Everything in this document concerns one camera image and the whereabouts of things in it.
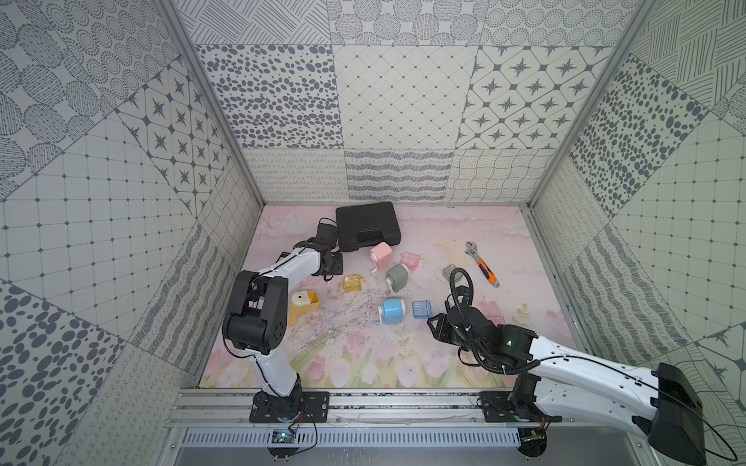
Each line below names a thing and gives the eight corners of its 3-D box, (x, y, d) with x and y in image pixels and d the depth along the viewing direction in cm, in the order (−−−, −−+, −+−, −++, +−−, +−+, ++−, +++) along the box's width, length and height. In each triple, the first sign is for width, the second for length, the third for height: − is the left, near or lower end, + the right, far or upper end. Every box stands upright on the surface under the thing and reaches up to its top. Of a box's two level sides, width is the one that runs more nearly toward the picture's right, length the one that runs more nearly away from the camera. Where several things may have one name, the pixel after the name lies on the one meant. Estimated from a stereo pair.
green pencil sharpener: (388, 297, 96) (388, 286, 90) (379, 283, 99) (379, 272, 94) (410, 285, 99) (412, 274, 93) (401, 272, 102) (402, 261, 97)
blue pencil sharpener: (379, 325, 90) (379, 315, 84) (379, 309, 93) (379, 298, 87) (404, 325, 90) (405, 315, 84) (403, 309, 93) (405, 298, 87)
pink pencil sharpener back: (372, 273, 101) (372, 263, 96) (364, 260, 105) (364, 249, 100) (395, 263, 104) (395, 253, 99) (386, 250, 108) (386, 240, 103)
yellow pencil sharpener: (291, 327, 90) (284, 316, 84) (284, 314, 93) (276, 302, 86) (323, 307, 94) (318, 295, 88) (315, 295, 97) (310, 283, 91)
